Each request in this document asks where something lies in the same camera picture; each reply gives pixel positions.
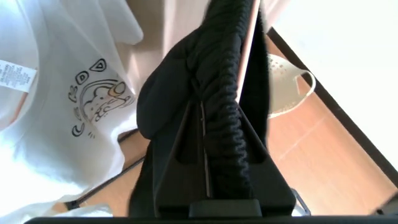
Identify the white printed t-shirt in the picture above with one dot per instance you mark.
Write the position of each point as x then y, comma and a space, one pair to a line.
62, 124

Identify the black clothes rack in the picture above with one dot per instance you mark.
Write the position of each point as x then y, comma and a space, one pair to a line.
102, 183

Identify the white laundry basket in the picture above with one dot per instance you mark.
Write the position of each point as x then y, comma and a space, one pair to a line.
283, 87

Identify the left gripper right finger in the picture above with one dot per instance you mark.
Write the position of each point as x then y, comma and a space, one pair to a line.
273, 193

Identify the pink clothes hanger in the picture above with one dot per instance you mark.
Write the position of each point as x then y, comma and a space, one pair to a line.
247, 56

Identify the beige curtain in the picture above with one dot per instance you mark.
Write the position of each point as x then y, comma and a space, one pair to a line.
161, 25

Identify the black garment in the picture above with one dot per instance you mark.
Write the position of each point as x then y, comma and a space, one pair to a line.
217, 62

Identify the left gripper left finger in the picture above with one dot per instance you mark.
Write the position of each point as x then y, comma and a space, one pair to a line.
183, 183

